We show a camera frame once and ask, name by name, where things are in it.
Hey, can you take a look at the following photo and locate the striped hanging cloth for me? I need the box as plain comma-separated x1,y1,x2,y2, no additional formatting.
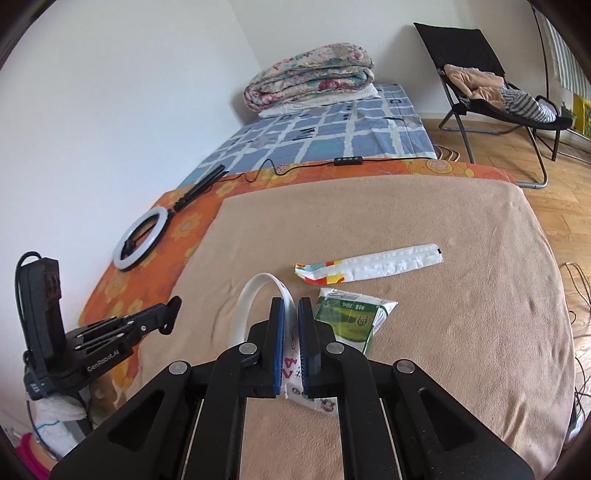
542,18,591,95

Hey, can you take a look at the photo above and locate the folded white sheet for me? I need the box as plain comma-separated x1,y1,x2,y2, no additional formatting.
259,83,380,118

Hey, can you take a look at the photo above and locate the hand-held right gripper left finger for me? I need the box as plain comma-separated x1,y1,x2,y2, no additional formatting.
48,295,283,480

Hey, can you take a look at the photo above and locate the ring light with black stand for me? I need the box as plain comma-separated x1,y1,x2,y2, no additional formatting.
113,164,229,272

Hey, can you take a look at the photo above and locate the beige garment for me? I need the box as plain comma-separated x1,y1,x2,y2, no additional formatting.
444,64,506,104

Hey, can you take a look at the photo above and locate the long white snack wrapper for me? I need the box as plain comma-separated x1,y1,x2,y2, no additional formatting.
294,242,445,284

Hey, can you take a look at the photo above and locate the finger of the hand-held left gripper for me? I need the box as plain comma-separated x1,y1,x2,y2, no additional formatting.
69,296,183,340
76,318,175,358

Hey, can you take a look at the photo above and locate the folded floral quilt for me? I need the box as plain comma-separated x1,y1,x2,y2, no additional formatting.
244,42,376,114

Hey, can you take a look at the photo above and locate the black floor cable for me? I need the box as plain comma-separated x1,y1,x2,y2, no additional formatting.
558,261,591,416

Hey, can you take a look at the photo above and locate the person's left hand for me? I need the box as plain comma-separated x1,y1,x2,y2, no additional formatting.
36,396,89,437

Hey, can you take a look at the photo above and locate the black cable with controller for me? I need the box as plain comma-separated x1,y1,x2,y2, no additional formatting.
226,154,437,178

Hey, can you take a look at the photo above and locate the black folding chair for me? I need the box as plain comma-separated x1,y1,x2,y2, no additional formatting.
413,21,573,190

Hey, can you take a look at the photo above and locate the yellow plastic crate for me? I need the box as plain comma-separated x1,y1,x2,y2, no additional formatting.
573,95,591,137

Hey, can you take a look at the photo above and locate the striped garment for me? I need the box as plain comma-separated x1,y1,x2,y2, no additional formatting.
499,89,561,123

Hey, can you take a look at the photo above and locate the person's left forearm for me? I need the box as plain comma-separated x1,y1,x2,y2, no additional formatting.
13,431,51,480

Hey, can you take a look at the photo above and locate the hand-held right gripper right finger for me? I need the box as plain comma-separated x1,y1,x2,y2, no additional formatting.
298,295,536,480

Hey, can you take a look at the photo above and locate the tan towel blanket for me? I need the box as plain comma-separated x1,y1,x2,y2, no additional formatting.
120,175,578,480

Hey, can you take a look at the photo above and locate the blue checked bed sheet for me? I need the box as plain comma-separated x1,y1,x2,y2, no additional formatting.
178,82,437,188

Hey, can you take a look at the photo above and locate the black clothes rack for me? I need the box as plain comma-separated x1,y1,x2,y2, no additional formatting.
531,0,591,139

